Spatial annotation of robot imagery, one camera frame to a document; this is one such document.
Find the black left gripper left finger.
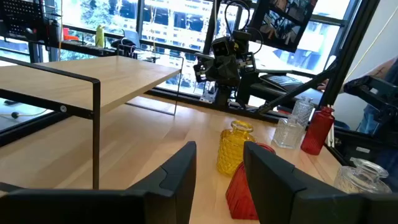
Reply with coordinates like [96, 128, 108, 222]
[0, 141, 198, 224]

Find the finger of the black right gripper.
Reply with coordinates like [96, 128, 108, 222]
[192, 52, 216, 83]
[238, 52, 257, 74]

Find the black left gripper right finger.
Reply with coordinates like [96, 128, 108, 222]
[243, 141, 398, 224]

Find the clear honeycomb wide-rim vase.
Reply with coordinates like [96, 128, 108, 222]
[333, 157, 393, 194]

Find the clear diamond-cut glass vase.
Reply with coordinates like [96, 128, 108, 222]
[272, 114, 307, 149]

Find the red ribbed bottle vase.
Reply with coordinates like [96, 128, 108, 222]
[300, 106, 336, 156]

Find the clear tall ribbed glass vase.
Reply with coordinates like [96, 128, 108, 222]
[291, 95, 315, 130]

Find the yellow honeycomb glass vase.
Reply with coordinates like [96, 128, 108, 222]
[216, 120, 257, 177]

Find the black laptop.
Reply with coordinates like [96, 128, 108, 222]
[259, 73, 324, 103]

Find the computer monitor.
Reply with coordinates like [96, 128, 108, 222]
[248, 0, 320, 54]

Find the yellow-green bottle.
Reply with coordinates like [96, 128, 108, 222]
[95, 24, 106, 49]

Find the person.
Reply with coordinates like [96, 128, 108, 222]
[317, 55, 398, 194]

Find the red bin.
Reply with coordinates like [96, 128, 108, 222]
[62, 27, 80, 42]

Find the black pegboard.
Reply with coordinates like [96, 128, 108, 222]
[0, 0, 46, 40]

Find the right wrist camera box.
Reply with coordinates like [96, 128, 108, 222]
[211, 36, 236, 57]

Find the black looped cable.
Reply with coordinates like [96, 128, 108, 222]
[223, 0, 265, 47]

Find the black aluminium rig frame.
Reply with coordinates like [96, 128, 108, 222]
[0, 0, 382, 149]

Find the wooden shelf black metal frame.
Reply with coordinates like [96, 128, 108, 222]
[0, 55, 185, 190]

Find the yellow cable black plug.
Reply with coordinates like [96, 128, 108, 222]
[0, 109, 52, 121]

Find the black mounting bracket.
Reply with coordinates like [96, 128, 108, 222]
[341, 76, 398, 144]

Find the thin yellow cable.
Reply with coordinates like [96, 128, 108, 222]
[345, 4, 398, 82]

